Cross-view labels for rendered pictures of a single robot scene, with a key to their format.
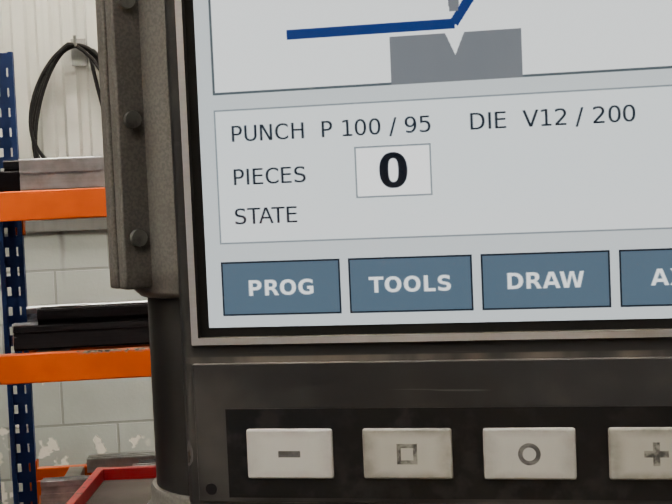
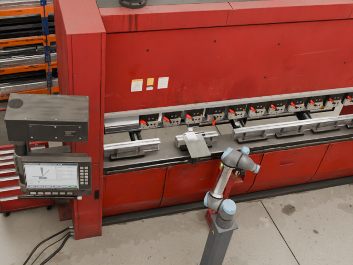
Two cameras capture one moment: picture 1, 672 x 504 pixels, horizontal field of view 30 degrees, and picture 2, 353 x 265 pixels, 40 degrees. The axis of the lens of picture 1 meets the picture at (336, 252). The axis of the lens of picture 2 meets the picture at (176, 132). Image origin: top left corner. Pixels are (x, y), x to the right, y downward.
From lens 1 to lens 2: 3.17 m
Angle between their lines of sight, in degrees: 46
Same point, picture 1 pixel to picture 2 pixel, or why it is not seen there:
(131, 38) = (17, 161)
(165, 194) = (20, 170)
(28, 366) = not seen: outside the picture
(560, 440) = (49, 192)
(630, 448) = (53, 193)
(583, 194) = (50, 183)
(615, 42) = (52, 177)
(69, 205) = not seen: outside the picture
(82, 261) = not seen: outside the picture
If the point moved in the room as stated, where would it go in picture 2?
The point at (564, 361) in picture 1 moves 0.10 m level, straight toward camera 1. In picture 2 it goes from (49, 190) to (48, 201)
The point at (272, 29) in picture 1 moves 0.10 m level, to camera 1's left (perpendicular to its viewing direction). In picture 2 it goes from (30, 176) to (15, 178)
